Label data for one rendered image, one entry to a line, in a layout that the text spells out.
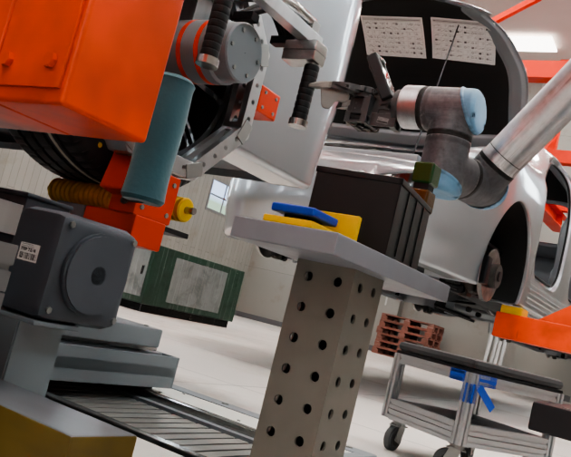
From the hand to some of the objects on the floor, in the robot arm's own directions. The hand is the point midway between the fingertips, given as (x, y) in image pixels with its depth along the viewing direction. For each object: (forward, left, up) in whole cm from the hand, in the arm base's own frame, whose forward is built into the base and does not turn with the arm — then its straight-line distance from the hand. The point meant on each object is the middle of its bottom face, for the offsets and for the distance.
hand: (324, 93), depth 166 cm
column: (-26, +39, -84) cm, 97 cm away
